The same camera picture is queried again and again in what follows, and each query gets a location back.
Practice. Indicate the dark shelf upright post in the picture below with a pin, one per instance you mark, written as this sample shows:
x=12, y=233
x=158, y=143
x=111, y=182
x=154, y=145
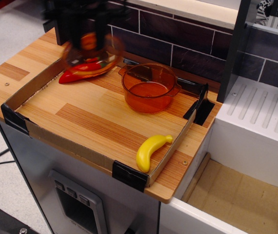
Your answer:
x=227, y=80

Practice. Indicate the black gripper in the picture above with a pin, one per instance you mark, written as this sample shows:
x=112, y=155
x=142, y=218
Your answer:
x=97, y=10

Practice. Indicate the yellow toy banana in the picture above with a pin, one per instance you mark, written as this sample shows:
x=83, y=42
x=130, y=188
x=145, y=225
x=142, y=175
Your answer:
x=147, y=148

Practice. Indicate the silver toy dishwasher front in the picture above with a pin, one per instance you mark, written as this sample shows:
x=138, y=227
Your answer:
x=76, y=198

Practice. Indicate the red toy chili pepper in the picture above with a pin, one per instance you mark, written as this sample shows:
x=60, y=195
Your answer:
x=84, y=71

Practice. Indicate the orange transparent plastic pot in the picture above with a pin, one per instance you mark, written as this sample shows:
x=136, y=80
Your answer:
x=149, y=88

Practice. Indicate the orange transparent pot lid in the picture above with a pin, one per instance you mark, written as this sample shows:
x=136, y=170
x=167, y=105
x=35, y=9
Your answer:
x=111, y=53

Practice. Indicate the white toy sink unit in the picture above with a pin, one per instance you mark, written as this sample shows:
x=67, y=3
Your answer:
x=231, y=186

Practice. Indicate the cardboard fence with black tape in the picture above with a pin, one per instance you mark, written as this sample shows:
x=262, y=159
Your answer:
x=91, y=121

